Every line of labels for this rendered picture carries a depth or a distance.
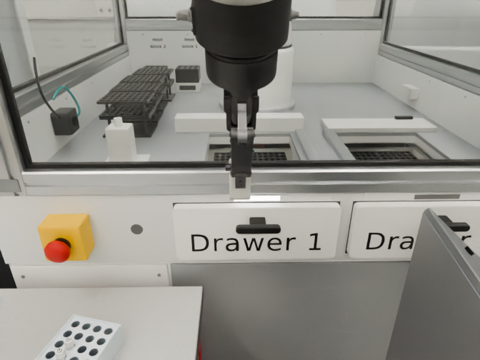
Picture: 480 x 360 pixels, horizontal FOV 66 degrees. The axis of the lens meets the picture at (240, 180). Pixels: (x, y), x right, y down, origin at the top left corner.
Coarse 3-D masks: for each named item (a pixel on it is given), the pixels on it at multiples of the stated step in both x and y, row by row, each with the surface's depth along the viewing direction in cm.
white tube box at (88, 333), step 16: (80, 320) 58; (96, 320) 58; (64, 336) 57; (80, 336) 57; (96, 336) 56; (112, 336) 55; (48, 352) 53; (80, 352) 54; (96, 352) 54; (112, 352) 56
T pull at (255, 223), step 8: (240, 224) 62; (248, 224) 62; (256, 224) 62; (264, 224) 62; (272, 224) 62; (240, 232) 61; (248, 232) 61; (256, 232) 61; (264, 232) 61; (272, 232) 61
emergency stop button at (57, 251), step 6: (48, 246) 60; (54, 246) 60; (60, 246) 60; (66, 246) 61; (48, 252) 60; (54, 252) 60; (60, 252) 60; (66, 252) 60; (48, 258) 61; (54, 258) 60; (60, 258) 60; (66, 258) 61
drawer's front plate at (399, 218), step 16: (368, 208) 64; (384, 208) 64; (400, 208) 64; (416, 208) 64; (432, 208) 64; (448, 208) 64; (464, 208) 64; (352, 224) 66; (368, 224) 65; (384, 224) 65; (400, 224) 65; (416, 224) 65; (352, 240) 67; (400, 240) 67; (464, 240) 67; (352, 256) 68; (368, 256) 68; (384, 256) 68; (400, 256) 69
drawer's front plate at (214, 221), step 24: (192, 216) 64; (216, 216) 64; (240, 216) 64; (264, 216) 64; (288, 216) 64; (312, 216) 64; (336, 216) 64; (240, 240) 66; (264, 240) 66; (312, 240) 67; (336, 240) 67
